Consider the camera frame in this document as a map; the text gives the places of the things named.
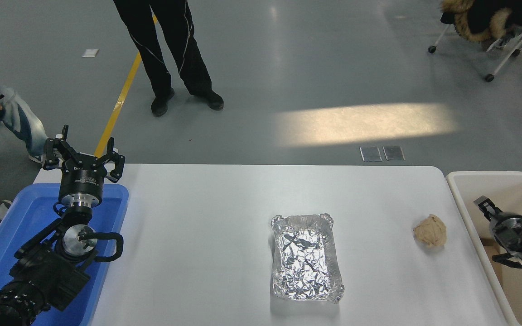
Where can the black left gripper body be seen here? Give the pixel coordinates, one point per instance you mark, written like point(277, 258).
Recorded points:
point(82, 181)

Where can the crinkled foil tray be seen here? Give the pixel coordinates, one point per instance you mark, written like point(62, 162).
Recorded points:
point(305, 258)

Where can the metal floor plate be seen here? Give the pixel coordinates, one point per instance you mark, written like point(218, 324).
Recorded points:
point(370, 154)
point(393, 153)

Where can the large pale bin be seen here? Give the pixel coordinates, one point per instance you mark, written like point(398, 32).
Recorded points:
point(474, 185)

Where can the seated person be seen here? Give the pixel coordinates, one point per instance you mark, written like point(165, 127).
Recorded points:
point(18, 117)

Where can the blue plastic tray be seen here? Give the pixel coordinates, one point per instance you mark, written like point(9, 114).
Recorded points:
point(30, 213)

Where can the crumpled tan paper ball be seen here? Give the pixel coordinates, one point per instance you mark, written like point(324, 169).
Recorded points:
point(430, 231)

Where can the white paper sheet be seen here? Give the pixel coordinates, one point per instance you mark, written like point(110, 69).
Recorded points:
point(90, 53)

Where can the standing person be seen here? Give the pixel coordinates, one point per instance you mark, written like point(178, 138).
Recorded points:
point(188, 50)

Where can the white wheeled chair frame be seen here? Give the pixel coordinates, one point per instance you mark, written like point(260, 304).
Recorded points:
point(505, 52)

